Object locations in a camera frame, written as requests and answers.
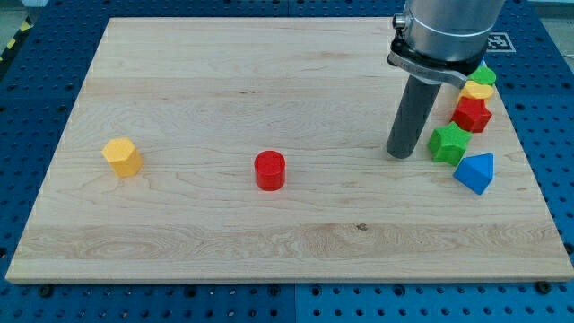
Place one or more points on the yellow black hazard tape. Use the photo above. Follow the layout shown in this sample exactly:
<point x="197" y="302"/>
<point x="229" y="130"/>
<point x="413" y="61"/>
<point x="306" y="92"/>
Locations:
<point x="16" y="41"/>

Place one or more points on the green round block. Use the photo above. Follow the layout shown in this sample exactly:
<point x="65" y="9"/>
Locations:
<point x="483" y="75"/>

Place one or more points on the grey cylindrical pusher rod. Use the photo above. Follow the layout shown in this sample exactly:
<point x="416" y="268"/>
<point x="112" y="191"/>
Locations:
<point x="414" y="108"/>

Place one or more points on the red cylinder block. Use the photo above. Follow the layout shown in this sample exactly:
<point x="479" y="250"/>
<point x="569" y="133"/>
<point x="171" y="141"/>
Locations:
<point x="270" y="168"/>

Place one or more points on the red star block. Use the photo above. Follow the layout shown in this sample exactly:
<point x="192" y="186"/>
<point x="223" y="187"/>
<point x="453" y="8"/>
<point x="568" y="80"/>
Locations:
<point x="471" y="115"/>

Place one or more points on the yellow round block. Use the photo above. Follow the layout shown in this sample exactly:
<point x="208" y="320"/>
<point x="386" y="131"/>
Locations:
<point x="476" y="91"/>

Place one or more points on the green star block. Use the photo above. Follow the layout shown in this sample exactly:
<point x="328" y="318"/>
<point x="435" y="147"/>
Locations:
<point x="449" y="143"/>

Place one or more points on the blue triangle block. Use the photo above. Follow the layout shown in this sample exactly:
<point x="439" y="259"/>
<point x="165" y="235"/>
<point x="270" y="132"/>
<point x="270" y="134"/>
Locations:
<point x="476" y="172"/>

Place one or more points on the fiducial marker tag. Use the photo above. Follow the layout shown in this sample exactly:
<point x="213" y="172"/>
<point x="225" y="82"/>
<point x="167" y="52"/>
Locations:
<point x="499" y="42"/>

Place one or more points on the yellow hexagon block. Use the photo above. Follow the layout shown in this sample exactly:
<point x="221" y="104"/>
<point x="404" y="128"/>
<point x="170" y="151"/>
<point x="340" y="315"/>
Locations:
<point x="122" y="157"/>

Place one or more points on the wooden board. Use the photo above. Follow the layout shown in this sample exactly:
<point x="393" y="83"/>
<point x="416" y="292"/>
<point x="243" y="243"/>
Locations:
<point x="201" y="98"/>

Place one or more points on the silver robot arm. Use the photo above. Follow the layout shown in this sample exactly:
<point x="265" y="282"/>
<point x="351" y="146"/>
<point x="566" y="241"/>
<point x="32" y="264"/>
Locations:
<point x="436" y="42"/>

